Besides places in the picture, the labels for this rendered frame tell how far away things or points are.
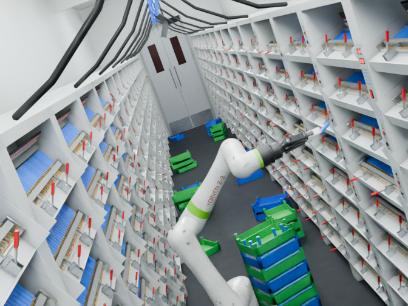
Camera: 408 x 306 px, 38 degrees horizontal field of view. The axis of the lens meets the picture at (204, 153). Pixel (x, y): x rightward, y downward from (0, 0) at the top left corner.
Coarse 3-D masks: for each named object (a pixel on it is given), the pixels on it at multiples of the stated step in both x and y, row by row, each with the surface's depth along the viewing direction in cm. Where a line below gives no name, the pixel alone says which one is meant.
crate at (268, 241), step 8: (272, 224) 368; (264, 232) 366; (272, 232) 369; (280, 232) 365; (288, 232) 350; (296, 232) 353; (240, 240) 357; (248, 240) 362; (256, 240) 364; (264, 240) 361; (272, 240) 346; (280, 240) 348; (240, 248) 357; (248, 248) 347; (256, 248) 341; (264, 248) 344; (272, 248) 346; (256, 256) 342
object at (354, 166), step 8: (360, 160) 288; (352, 168) 288; (360, 168) 287; (368, 184) 267; (376, 184) 261; (384, 184) 256; (384, 192) 250; (392, 192) 245; (392, 200) 240; (400, 200) 229; (400, 208) 238
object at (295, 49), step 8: (288, 40) 344; (296, 40) 345; (304, 40) 324; (280, 48) 345; (288, 48) 345; (296, 48) 330; (304, 48) 303; (288, 56) 337; (296, 56) 317; (304, 56) 299
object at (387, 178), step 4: (364, 164) 282; (368, 168) 275; (372, 168) 272; (376, 172) 265; (380, 172) 262; (372, 176) 269; (380, 176) 261; (384, 176) 256; (388, 176) 254; (388, 180) 252; (392, 180) 248
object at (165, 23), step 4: (168, 12) 874; (156, 16) 877; (160, 16) 879; (176, 16) 879; (180, 16) 877; (160, 20) 879; (164, 20) 880; (172, 20) 881; (176, 20) 882; (180, 20) 883; (164, 24) 882; (168, 24) 884; (164, 28) 882; (180, 28) 880; (164, 32) 883; (168, 32) 880; (164, 36) 884
